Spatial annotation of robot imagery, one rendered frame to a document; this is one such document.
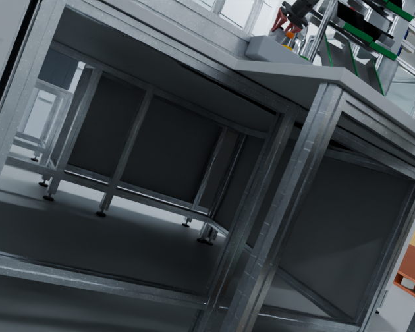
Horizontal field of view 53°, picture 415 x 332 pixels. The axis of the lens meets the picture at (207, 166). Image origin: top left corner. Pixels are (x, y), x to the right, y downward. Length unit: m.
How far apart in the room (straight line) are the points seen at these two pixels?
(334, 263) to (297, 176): 1.16
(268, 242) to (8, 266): 0.63
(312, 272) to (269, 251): 1.20
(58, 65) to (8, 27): 2.11
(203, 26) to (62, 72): 2.04
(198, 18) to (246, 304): 0.76
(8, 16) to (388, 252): 1.50
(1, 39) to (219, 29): 0.57
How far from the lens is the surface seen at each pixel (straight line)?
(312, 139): 0.91
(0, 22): 1.05
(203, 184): 3.16
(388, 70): 2.80
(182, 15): 1.21
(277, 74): 1.04
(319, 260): 2.09
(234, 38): 1.27
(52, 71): 3.15
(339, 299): 1.99
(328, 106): 0.92
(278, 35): 1.55
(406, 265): 5.04
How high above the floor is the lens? 0.60
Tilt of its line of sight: 2 degrees down
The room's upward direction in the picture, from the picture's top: 22 degrees clockwise
